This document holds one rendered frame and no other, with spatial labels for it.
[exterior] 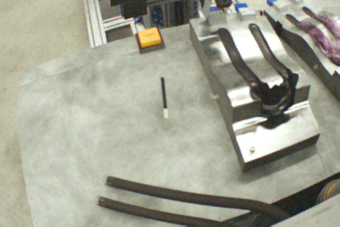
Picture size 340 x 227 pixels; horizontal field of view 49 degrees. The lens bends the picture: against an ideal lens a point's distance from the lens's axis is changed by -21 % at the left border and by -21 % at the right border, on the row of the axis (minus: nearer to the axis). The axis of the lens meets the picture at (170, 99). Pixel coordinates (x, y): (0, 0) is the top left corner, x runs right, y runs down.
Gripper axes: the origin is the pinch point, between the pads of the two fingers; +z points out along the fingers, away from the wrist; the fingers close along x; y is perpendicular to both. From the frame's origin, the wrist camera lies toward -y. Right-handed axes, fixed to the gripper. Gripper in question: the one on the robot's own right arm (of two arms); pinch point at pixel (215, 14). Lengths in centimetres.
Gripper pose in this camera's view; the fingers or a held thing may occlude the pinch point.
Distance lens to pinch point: 137.4
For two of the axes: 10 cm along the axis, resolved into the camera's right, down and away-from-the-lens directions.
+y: -2.6, -7.7, 5.8
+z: 0.5, 5.9, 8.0
